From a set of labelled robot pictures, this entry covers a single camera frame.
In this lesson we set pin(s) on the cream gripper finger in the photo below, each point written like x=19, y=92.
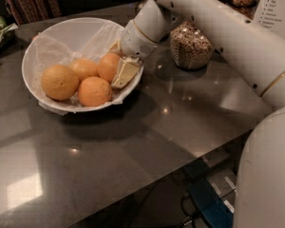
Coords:
x=127, y=69
x=116, y=48

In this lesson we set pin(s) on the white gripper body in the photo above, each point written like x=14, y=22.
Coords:
x=135, y=43

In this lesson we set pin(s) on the orange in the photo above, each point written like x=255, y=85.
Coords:
x=59, y=82
x=108, y=65
x=94, y=91
x=84, y=68

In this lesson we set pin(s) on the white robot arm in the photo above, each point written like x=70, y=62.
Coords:
x=258, y=55

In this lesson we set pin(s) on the white bowl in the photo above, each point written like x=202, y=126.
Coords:
x=69, y=35

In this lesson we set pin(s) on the white paper bowl liner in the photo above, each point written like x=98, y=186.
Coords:
x=85, y=38

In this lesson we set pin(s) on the left glass cereal jar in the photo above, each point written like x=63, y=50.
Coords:
x=140, y=5

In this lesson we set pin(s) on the front glass cereal jar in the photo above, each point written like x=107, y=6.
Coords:
x=190, y=49

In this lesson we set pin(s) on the person in patterned clothing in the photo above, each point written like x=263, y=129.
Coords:
x=29, y=11

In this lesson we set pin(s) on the blue and grey floor equipment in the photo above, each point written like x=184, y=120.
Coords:
x=211, y=190

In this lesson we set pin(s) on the white allergen sign card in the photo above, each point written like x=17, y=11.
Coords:
x=271, y=15

